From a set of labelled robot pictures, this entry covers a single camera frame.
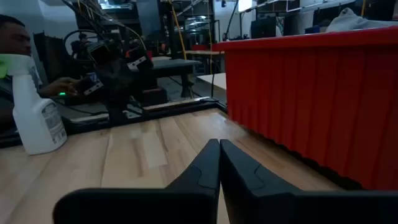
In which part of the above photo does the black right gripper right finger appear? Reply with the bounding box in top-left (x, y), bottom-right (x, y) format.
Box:
top-left (220, 139), bottom-right (398, 224)

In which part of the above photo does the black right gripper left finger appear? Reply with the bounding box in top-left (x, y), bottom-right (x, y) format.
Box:
top-left (52, 138), bottom-right (221, 224)

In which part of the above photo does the grey Reebok t-shirt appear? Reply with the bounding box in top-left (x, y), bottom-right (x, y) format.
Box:
top-left (325, 7), bottom-right (398, 34)

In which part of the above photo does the red plastic laundry bin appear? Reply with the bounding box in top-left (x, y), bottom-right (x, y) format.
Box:
top-left (212, 26), bottom-right (398, 191)

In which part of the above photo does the dark workshop table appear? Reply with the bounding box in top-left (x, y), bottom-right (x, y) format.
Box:
top-left (151, 57), bottom-right (203, 99)

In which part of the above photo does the person's hand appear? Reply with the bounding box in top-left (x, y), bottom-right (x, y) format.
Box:
top-left (39, 77), bottom-right (81, 98)

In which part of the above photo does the white spray bottle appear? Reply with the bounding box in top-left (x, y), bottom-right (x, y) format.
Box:
top-left (0, 53), bottom-right (68, 156)

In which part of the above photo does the black computer monitor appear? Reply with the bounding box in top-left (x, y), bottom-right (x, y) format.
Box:
top-left (250, 17), bottom-right (277, 40)

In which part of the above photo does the person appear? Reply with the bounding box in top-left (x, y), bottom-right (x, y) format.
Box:
top-left (0, 14), bottom-right (81, 130)

